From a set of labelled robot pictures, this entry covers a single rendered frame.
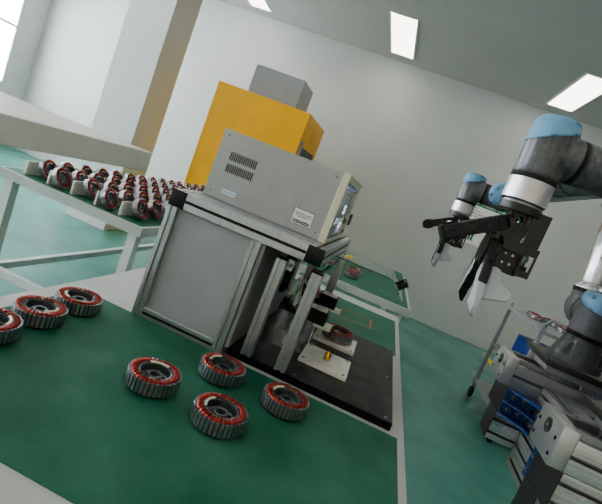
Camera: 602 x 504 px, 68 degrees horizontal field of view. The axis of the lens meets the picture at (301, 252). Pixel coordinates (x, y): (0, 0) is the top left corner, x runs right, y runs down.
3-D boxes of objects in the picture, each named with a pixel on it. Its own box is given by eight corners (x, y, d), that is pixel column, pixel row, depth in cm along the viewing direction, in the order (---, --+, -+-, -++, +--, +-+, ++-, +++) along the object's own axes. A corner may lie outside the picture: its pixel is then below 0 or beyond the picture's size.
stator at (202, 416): (251, 424, 94) (257, 409, 93) (228, 449, 83) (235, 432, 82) (206, 399, 96) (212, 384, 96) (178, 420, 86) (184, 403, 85)
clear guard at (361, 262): (401, 290, 173) (407, 276, 172) (402, 302, 150) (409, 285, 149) (323, 257, 178) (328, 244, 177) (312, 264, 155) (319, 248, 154)
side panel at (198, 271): (223, 351, 123) (265, 242, 118) (219, 354, 120) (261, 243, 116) (136, 310, 128) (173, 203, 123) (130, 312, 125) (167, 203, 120)
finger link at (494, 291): (507, 320, 70) (519, 272, 74) (470, 305, 71) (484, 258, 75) (499, 327, 73) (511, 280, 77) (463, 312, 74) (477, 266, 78)
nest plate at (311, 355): (349, 365, 143) (351, 361, 143) (344, 382, 129) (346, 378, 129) (306, 345, 146) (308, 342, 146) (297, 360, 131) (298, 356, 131)
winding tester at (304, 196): (341, 237, 169) (362, 185, 166) (324, 244, 126) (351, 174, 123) (248, 199, 175) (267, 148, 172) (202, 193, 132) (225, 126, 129)
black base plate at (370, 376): (390, 355, 177) (392, 350, 177) (389, 431, 115) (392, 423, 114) (282, 307, 185) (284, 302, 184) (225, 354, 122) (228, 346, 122)
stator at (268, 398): (313, 416, 107) (319, 403, 106) (284, 427, 98) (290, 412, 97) (280, 390, 113) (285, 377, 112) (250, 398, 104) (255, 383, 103)
